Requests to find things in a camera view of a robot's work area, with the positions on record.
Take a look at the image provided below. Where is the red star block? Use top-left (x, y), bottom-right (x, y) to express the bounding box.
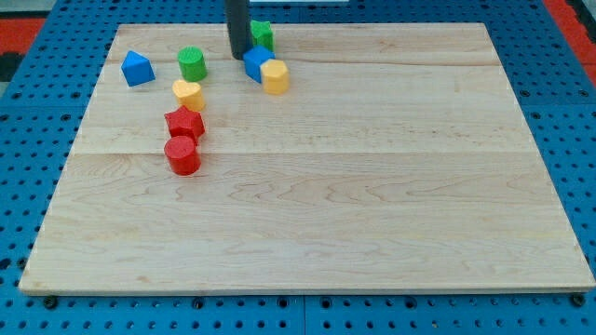
top-left (164, 106), bottom-right (205, 144)

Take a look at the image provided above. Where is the yellow heart block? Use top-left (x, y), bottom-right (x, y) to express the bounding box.
top-left (171, 80), bottom-right (206, 112)

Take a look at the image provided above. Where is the green cylinder block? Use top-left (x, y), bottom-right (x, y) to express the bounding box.
top-left (177, 46), bottom-right (208, 82)

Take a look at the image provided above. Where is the yellow hexagon block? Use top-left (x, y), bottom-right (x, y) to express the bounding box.
top-left (260, 59), bottom-right (290, 95)

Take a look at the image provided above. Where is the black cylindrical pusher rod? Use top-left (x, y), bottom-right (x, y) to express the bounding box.
top-left (224, 0), bottom-right (252, 60)

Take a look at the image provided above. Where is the blue cube block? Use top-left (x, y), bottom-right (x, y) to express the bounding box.
top-left (243, 46), bottom-right (276, 84)

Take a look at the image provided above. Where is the red cylinder block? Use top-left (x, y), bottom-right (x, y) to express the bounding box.
top-left (164, 136), bottom-right (201, 176)

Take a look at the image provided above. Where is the green star block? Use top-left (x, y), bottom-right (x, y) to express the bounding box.
top-left (251, 20), bottom-right (275, 52)

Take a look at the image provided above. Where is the light wooden board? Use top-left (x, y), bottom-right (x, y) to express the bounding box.
top-left (20, 23), bottom-right (595, 296)

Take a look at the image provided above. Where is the blue triangle block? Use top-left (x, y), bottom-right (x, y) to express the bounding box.
top-left (121, 50), bottom-right (156, 87)

